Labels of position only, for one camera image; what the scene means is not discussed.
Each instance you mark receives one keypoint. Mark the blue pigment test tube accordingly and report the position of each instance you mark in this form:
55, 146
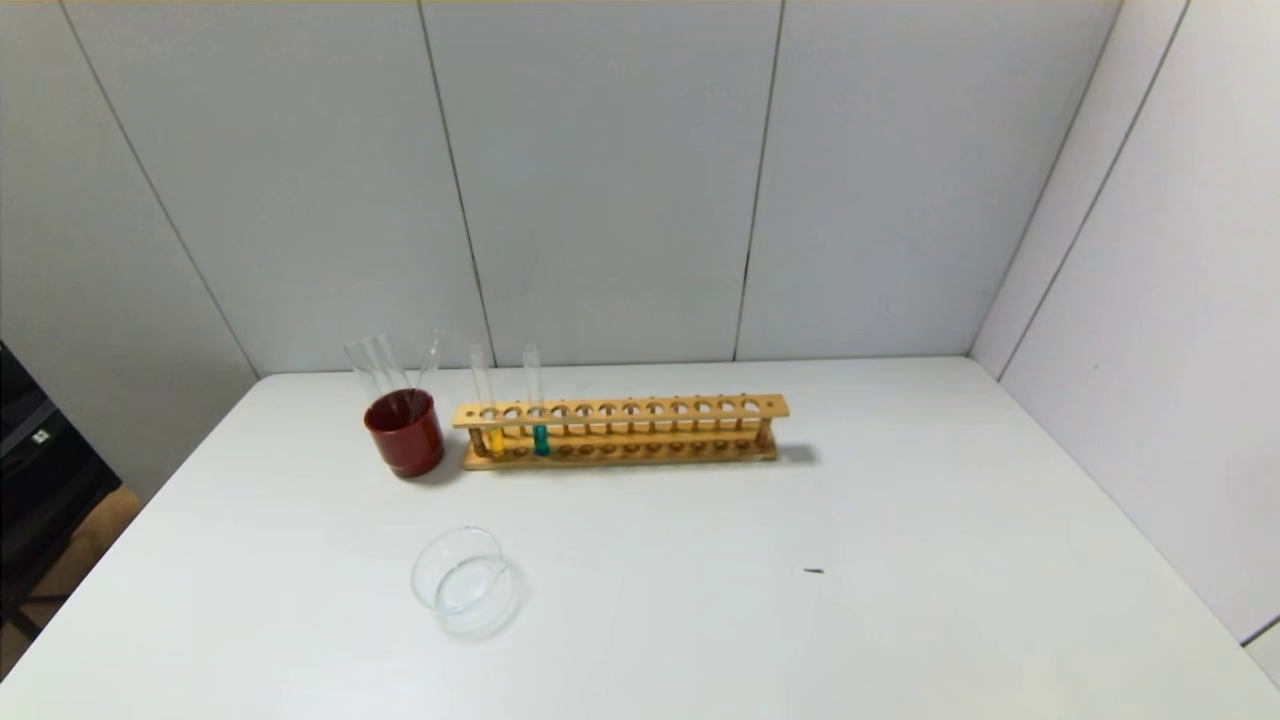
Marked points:
541, 440

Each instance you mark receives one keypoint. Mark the yellow pigment test tube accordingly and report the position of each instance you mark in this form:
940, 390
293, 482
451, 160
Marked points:
495, 440

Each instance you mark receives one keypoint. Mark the wooden test tube rack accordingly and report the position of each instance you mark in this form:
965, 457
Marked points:
620, 410

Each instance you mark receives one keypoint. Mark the red cup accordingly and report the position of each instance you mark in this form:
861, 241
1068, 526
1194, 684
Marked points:
405, 440

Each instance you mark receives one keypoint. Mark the clear glass dish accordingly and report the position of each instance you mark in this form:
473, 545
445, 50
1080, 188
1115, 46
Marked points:
465, 590

